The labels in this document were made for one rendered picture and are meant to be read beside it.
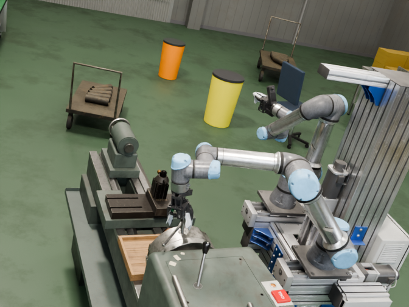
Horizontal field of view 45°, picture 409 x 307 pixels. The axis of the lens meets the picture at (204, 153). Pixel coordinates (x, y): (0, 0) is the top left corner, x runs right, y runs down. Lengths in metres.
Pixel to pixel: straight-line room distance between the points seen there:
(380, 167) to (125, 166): 1.59
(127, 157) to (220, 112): 3.39
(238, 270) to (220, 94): 4.48
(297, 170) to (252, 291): 0.50
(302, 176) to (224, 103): 4.50
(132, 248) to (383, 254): 1.31
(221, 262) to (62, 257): 2.02
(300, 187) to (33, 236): 2.57
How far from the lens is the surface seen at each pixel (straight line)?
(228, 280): 2.00
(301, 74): 6.32
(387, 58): 11.34
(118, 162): 3.21
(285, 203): 2.75
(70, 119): 5.63
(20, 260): 3.86
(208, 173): 1.93
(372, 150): 2.41
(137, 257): 2.58
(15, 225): 4.19
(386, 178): 2.54
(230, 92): 6.35
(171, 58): 7.78
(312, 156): 2.77
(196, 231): 2.25
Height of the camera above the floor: 2.51
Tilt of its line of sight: 26 degrees down
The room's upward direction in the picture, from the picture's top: 15 degrees clockwise
